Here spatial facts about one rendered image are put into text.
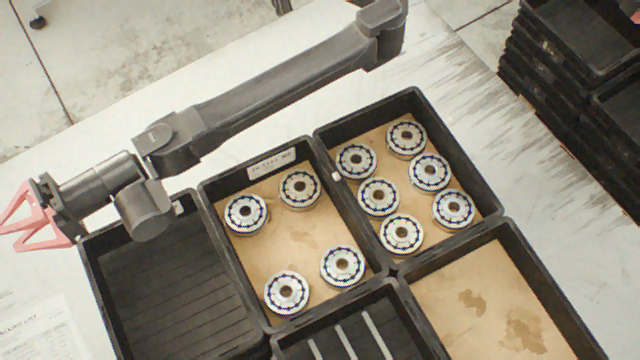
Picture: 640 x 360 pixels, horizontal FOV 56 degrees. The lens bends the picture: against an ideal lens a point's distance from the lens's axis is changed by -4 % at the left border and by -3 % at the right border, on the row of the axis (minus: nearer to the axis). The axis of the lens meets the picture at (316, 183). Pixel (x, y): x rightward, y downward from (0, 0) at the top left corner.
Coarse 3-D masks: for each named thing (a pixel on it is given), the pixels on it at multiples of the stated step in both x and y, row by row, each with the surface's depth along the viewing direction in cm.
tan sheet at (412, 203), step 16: (384, 128) 161; (368, 144) 159; (384, 144) 159; (384, 160) 156; (400, 160) 156; (384, 176) 154; (400, 176) 154; (352, 192) 153; (400, 192) 152; (416, 192) 152; (400, 208) 150; (416, 208) 150; (432, 224) 148; (432, 240) 146
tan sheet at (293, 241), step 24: (240, 192) 154; (264, 192) 154; (288, 216) 150; (312, 216) 150; (336, 216) 150; (240, 240) 148; (264, 240) 148; (288, 240) 148; (312, 240) 147; (336, 240) 147; (264, 264) 145; (288, 264) 145; (312, 264) 145; (312, 288) 142
